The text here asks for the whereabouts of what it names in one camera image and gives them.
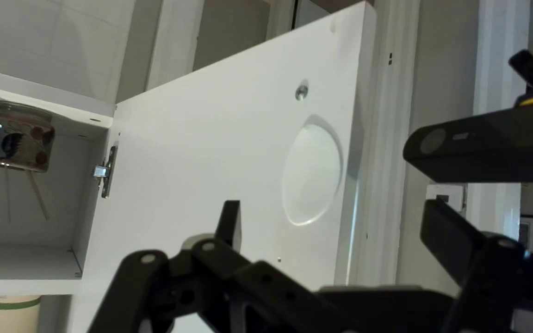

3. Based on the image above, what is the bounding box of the metal door hinge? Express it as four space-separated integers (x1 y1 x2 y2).
90 144 121 200

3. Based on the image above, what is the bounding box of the silver door knob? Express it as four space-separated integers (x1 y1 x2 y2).
294 77 312 101

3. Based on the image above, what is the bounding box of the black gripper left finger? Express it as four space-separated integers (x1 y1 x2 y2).
86 198 342 333

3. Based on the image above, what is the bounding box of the black stereo camera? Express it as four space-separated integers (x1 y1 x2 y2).
401 107 533 185

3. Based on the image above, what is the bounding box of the black framed picture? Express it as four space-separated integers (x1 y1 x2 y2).
517 212 533 255

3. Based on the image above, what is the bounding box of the round white disc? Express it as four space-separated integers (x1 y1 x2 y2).
279 114 345 227

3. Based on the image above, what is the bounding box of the brown packet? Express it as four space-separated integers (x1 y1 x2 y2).
0 101 57 174

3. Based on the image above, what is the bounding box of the white cabinet door with disc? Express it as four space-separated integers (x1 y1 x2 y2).
64 0 379 333

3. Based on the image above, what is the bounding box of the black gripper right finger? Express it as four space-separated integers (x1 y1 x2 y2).
419 198 533 333

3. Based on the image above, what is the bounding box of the white can green rim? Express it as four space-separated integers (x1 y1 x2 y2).
0 294 42 333

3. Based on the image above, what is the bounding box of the white open cabinet body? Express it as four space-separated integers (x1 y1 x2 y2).
0 0 120 333

